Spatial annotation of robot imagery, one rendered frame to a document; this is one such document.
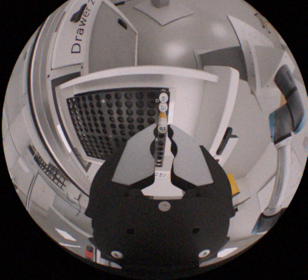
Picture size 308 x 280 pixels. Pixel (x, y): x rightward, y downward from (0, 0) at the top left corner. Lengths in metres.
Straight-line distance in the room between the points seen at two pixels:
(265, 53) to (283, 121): 0.25
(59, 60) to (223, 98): 0.32
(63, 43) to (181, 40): 1.02
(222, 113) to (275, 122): 0.32
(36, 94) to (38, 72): 0.05
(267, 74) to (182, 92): 0.39
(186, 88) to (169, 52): 0.87
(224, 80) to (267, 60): 0.35
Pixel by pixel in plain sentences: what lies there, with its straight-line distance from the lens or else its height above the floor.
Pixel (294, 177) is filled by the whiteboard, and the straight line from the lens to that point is 3.33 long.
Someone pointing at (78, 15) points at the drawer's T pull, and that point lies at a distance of 0.28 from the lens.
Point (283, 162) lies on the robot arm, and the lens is 0.44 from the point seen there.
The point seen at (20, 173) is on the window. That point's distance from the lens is 0.26.
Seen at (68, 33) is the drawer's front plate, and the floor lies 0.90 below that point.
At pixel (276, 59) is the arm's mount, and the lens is 0.46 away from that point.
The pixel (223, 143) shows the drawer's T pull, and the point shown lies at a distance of 0.23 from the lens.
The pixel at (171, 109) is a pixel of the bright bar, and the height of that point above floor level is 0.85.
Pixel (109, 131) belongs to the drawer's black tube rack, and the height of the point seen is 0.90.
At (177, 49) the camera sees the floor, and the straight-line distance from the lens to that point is 1.09.
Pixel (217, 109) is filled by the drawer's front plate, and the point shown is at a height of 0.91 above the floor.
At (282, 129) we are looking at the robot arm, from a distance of 0.43.
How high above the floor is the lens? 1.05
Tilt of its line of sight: 58 degrees down
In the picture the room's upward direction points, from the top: 174 degrees counter-clockwise
